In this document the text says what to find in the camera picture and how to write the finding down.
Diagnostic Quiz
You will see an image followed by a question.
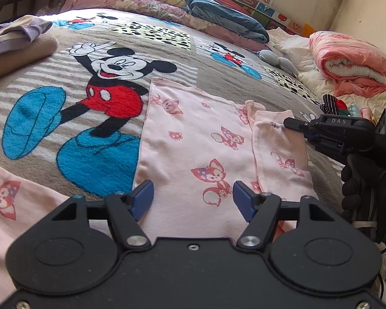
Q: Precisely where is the folded lavender garment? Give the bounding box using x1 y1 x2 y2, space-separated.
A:
0 15 53 54

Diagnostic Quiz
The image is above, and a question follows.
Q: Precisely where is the Mickey Mouse plush blanket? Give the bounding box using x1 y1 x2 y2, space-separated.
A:
0 8 345 207

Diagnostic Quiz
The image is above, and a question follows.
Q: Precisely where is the folded beige towel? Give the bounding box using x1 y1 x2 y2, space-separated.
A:
0 35 58 78

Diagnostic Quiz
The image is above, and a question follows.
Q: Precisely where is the striped red green clothes stack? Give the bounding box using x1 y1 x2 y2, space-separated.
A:
320 94 374 121

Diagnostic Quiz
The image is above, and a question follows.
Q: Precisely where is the pink fox print garment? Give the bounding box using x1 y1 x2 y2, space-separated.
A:
0 78 314 302

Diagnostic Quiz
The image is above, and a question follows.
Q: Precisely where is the grey plush toy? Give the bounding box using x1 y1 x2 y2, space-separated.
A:
257 49 299 76

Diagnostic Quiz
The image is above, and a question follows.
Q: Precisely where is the purple floral comforter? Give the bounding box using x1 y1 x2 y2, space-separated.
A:
60 0 267 52

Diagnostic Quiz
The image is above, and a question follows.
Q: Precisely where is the right hand black glove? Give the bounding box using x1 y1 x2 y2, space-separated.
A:
341 155 386 246

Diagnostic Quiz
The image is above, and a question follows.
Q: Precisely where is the rolled pink white quilt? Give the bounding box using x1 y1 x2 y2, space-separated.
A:
309 31 386 98

